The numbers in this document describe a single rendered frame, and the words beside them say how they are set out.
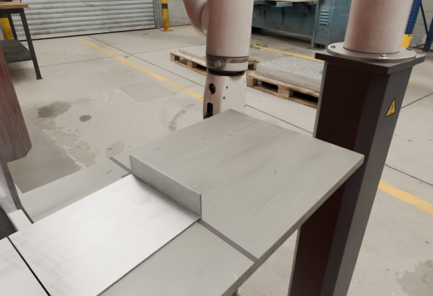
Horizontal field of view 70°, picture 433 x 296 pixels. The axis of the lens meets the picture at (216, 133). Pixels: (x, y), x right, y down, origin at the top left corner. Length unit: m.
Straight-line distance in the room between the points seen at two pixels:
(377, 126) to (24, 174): 0.72
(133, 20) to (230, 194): 8.16
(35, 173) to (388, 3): 0.74
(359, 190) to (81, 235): 0.75
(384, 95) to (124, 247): 0.66
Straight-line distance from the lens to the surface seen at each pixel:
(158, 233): 0.22
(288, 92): 3.39
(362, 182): 0.87
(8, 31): 7.20
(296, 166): 0.30
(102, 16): 8.11
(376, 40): 0.77
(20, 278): 0.23
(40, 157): 0.63
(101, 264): 0.21
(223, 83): 0.58
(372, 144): 0.82
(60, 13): 7.88
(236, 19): 0.57
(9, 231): 0.28
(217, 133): 0.35
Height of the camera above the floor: 1.16
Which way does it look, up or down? 27 degrees down
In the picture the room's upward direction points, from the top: straight up
